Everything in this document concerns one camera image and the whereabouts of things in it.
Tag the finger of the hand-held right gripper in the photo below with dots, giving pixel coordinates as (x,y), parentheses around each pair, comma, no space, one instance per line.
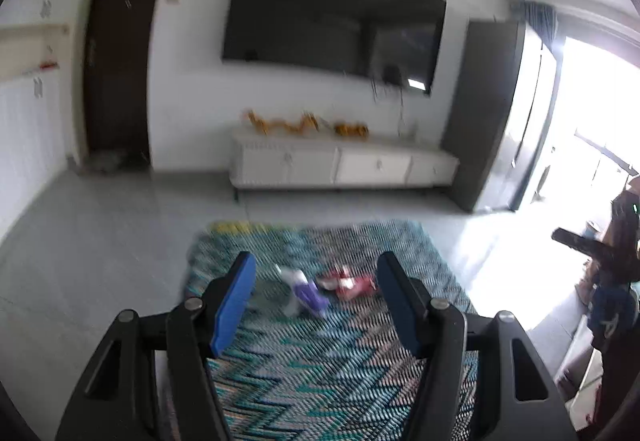
(575,242)

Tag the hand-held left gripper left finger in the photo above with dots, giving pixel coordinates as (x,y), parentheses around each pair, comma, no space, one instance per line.
(230,311)

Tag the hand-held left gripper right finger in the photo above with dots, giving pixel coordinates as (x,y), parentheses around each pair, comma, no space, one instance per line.
(400,311)

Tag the red wrapper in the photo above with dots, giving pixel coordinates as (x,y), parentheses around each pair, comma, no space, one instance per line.
(347,285)

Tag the purple white wrapper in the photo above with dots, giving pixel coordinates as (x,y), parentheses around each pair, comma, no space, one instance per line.
(307,296)

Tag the zigzag patterned blanket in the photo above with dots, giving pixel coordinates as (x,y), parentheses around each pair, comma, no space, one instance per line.
(310,381)

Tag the silver refrigerator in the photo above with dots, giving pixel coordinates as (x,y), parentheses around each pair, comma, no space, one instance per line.
(531,121)

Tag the white television cabinet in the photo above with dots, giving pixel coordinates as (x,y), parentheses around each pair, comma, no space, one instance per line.
(375,163)

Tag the dark grey tall cabinet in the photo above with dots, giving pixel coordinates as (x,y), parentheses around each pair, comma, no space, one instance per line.
(480,121)

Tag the grey doormat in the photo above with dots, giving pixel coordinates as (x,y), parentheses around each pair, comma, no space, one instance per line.
(117,162)

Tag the small golden animal figurine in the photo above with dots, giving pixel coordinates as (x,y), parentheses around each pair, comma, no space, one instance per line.
(350,129)

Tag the golden dragon figurine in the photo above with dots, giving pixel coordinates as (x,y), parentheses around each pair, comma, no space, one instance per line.
(280,123)

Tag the blue grey curtain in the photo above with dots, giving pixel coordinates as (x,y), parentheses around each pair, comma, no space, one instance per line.
(540,21)

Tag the white wardrobe cabinets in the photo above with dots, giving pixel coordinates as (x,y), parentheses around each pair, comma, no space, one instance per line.
(30,131)

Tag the dark brown door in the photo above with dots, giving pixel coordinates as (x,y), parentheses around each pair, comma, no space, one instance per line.
(120,61)

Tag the small red object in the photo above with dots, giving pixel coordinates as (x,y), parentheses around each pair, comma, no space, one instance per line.
(48,66)

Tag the black wall television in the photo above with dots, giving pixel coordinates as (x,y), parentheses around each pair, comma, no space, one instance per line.
(325,11)

